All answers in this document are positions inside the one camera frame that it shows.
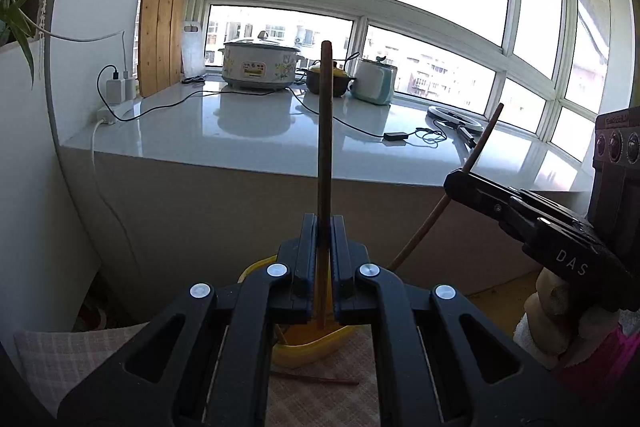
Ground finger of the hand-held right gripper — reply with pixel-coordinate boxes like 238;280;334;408
444;170;598;253

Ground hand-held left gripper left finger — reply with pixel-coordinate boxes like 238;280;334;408
57;213;321;427

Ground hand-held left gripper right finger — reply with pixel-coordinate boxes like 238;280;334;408
327;214;591;427

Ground light brown wooden chopstick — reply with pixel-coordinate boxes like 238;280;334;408
387;103;505;273

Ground yellow plastic container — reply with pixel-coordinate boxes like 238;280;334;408
237;254;358;370

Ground reddish wooden chopstick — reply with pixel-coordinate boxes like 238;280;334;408
270;369;361;387

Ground dark brown wooden chopstick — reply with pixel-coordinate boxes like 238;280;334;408
316;40;333;328

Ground person's right hand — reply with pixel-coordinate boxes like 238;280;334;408
515;268;623;370

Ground grey windowsill counter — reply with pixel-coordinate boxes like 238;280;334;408
59;77;601;323

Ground pale green electric kettle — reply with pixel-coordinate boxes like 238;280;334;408
350;54;399;106

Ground dark pot with yellow lid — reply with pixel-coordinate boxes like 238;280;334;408
300;62;357;98

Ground white floral slow cooker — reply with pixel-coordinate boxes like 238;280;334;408
218;32;307;92

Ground white cutting board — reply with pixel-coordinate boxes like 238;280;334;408
181;21;207;82

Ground pink checked cloth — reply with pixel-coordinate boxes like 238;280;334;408
14;327;381;427

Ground wooden plank board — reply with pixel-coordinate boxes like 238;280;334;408
136;0;190;98

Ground tangled black cable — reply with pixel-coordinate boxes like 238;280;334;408
407;119;451;148

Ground white ring light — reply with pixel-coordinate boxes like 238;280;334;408
427;104;487;148

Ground white power cable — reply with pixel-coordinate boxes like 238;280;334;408
90;122;146;298

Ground black charger cable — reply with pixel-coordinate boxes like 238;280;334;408
96;64;226;122

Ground thin white cable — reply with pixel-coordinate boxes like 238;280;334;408
27;14;132;80

